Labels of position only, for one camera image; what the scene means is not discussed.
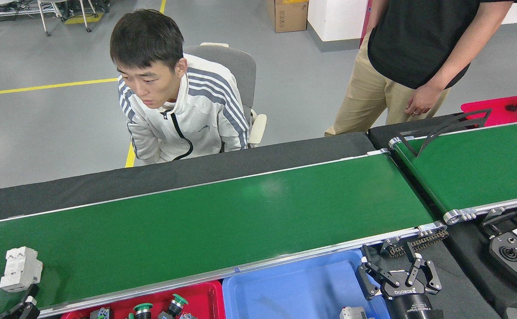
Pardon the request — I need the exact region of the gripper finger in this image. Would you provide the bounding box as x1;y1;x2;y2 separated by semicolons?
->
0;284;41;319

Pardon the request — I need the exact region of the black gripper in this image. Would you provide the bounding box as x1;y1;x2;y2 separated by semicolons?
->
356;245;443;319

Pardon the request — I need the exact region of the white circuit breaker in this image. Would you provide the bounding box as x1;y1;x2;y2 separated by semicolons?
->
0;246;43;293

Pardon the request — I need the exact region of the blue plastic tray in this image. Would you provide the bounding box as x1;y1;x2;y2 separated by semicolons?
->
222;249;392;319

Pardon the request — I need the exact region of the short green feeder conveyor belt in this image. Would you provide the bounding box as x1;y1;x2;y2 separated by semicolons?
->
389;119;517;225

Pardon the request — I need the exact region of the red plastic tray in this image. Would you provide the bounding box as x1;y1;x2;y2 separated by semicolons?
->
60;280;226;319

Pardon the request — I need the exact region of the long green conveyor belt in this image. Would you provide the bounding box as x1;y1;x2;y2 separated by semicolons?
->
0;148;449;317

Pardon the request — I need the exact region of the person's left hand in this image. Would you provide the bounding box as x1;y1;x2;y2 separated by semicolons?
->
404;82;445;117

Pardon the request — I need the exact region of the black joystick controller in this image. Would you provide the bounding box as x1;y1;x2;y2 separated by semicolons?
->
489;216;517;294

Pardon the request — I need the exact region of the red plastic bin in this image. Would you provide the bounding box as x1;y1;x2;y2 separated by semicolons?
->
461;94;517;128

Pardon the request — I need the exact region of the person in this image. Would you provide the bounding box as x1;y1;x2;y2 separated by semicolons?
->
110;9;251;165
324;0;517;137

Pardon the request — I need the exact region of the grey office chair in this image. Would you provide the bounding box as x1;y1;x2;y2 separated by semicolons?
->
183;42;268;148

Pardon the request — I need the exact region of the cardboard box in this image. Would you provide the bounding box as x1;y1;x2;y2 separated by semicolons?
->
266;0;309;33

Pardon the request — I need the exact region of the white wheeled stand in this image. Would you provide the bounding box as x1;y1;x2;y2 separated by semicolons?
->
37;0;97;37

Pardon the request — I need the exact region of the yellow floor plate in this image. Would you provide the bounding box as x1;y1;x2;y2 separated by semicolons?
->
63;11;105;25

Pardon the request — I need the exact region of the conveyor drive chain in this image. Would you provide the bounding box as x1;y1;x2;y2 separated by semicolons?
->
387;228;449;258

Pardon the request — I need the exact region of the black guide bracket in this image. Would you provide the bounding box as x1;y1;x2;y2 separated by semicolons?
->
396;109;493;158

